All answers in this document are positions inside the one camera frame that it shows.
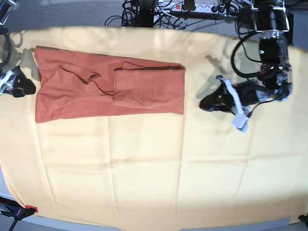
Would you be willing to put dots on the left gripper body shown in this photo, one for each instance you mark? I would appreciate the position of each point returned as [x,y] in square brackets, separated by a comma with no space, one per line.
[249,93]

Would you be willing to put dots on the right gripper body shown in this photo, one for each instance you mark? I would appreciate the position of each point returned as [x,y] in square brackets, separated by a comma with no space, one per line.
[10,83]

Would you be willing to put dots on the terracotta orange T-shirt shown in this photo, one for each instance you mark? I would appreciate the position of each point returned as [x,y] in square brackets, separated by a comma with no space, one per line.
[78,84]

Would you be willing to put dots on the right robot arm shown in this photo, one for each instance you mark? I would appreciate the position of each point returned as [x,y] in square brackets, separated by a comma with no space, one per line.
[6,6]

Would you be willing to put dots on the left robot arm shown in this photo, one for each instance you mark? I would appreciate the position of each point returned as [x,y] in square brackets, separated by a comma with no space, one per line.
[269,19]

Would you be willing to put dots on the pale yellow table cloth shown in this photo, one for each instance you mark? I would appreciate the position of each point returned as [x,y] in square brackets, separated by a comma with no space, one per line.
[157,172]

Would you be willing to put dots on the black power adapter brick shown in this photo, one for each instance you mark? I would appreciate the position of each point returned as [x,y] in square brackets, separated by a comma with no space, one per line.
[245,16]

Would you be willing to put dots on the white power strip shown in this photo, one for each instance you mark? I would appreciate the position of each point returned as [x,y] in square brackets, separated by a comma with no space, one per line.
[200,10]

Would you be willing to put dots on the black stand column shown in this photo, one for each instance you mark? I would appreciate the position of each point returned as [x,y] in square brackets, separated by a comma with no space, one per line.
[146,13]

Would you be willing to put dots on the black clamp right corner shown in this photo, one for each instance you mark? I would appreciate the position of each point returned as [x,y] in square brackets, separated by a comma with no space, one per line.
[304,219]

